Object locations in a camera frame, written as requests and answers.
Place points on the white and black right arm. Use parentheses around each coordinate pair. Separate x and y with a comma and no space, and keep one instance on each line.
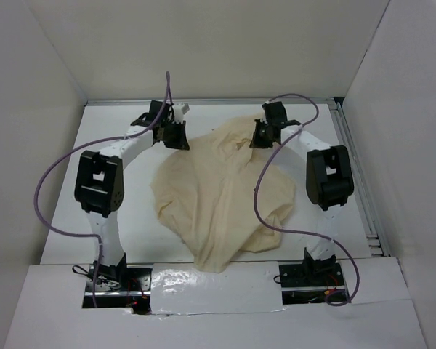
(328,177)

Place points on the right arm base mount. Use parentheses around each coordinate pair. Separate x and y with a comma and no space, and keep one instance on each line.
(298,288)

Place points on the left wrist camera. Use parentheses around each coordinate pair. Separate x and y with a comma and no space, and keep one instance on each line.
(180,109)

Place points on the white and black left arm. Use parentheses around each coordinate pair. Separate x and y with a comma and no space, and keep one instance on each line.
(100,178)

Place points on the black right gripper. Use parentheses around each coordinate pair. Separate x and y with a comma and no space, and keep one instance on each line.
(257,142)

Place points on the cream yellow zip jacket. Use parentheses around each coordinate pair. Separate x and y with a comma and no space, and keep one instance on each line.
(205,195)

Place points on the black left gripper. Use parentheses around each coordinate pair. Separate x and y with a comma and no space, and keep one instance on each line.
(182,142)

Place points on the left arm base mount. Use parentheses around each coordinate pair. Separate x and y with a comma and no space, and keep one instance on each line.
(131,292)

